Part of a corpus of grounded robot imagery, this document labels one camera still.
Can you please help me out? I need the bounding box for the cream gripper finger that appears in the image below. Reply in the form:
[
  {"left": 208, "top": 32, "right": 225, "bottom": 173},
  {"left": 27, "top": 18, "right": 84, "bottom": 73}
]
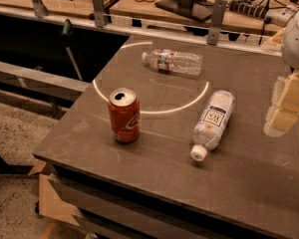
[
  {"left": 271, "top": 70, "right": 299, "bottom": 132},
  {"left": 263, "top": 76, "right": 286, "bottom": 137}
]

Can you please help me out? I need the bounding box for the blue label plastic bottle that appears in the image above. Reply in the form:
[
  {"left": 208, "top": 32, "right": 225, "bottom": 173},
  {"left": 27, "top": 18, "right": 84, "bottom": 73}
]
[{"left": 190, "top": 91, "right": 236, "bottom": 162}]

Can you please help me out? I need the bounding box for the clear crumpled water bottle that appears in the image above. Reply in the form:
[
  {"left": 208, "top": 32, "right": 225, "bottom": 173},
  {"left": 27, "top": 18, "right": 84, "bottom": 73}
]
[{"left": 142, "top": 49, "right": 203, "bottom": 76}]

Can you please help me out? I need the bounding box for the white power adapter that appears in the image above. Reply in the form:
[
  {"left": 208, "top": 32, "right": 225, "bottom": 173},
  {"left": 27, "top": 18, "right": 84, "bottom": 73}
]
[{"left": 265, "top": 6, "right": 298, "bottom": 27}]

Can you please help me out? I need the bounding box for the black power strip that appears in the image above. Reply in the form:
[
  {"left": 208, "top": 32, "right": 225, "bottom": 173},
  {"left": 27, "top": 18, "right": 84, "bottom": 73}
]
[{"left": 229, "top": 0, "right": 268, "bottom": 19}]

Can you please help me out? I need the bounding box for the black monitor stand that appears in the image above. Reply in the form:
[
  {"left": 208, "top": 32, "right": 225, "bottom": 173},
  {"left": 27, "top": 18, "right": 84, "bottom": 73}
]
[{"left": 154, "top": 0, "right": 213, "bottom": 22}]

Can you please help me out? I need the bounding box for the orange soda can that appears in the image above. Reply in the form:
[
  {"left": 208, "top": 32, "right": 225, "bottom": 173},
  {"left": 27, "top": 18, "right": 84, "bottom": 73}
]
[{"left": 108, "top": 88, "right": 140, "bottom": 143}]

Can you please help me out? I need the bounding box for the right metal bracket post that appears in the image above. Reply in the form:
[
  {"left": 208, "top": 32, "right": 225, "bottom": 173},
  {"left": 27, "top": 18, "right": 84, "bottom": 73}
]
[{"left": 206, "top": 0, "right": 227, "bottom": 45}]

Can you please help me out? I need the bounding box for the metal bracket post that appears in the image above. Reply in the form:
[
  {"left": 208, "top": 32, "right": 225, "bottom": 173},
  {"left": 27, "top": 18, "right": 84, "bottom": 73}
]
[
  {"left": 32, "top": 0, "right": 48, "bottom": 18},
  {"left": 206, "top": 0, "right": 227, "bottom": 45},
  {"left": 92, "top": 0, "right": 108, "bottom": 28}
]

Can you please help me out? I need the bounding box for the metal guard rail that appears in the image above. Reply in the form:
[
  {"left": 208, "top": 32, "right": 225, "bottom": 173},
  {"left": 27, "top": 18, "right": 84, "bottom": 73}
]
[{"left": 0, "top": 5, "right": 281, "bottom": 57}]

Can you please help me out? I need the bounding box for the middle metal bracket post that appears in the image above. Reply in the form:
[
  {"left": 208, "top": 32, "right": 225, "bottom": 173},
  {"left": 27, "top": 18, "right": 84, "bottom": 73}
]
[{"left": 92, "top": 0, "right": 108, "bottom": 28}]

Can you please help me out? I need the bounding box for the green handled tool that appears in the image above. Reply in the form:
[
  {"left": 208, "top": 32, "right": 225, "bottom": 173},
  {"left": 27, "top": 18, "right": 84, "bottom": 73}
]
[{"left": 61, "top": 18, "right": 84, "bottom": 82}]

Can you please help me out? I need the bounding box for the left metal bracket post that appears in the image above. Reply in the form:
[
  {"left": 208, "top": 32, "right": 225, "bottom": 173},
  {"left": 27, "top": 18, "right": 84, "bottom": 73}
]
[{"left": 32, "top": 0, "right": 48, "bottom": 18}]

